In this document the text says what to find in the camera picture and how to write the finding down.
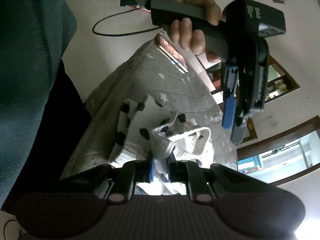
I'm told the grey star quilted table cover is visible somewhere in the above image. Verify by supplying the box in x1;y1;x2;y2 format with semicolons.
61;41;238;178

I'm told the person's teal sweater torso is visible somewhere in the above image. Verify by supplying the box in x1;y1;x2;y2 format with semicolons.
1;0;148;215

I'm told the colourful book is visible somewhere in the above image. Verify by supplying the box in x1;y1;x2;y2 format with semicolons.
154;34;189;74

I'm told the white navy polka dot garment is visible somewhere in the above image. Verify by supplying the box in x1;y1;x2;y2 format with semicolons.
109;95;214;196

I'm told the black cable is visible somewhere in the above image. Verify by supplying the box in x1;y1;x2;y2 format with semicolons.
92;6;163;37

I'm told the person's left hand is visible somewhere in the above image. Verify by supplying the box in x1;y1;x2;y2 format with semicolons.
168;0;225;64

